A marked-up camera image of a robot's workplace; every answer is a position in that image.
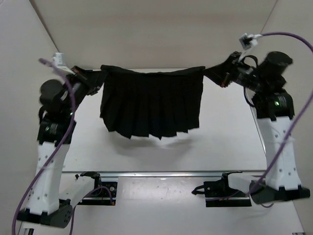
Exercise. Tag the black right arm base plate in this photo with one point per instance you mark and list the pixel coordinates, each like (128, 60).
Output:
(219, 195)

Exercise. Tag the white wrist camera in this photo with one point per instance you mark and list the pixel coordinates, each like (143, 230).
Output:
(58, 60)
(249, 41)

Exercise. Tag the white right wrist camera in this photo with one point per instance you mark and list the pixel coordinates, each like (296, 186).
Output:
(249, 41)

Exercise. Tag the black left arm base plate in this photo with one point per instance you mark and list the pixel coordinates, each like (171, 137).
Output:
(105, 195)

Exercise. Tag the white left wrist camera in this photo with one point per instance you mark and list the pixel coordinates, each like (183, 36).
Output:
(58, 60)

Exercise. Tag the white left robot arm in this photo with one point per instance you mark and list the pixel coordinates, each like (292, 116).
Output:
(42, 203)

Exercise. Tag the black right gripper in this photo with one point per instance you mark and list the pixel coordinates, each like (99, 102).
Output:
(221, 73)

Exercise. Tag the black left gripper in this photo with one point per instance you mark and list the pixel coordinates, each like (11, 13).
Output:
(98, 77)

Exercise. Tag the black pleated skirt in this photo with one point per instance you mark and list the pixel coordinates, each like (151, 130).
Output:
(158, 104)

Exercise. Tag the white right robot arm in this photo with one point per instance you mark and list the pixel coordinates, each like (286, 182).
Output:
(275, 117)

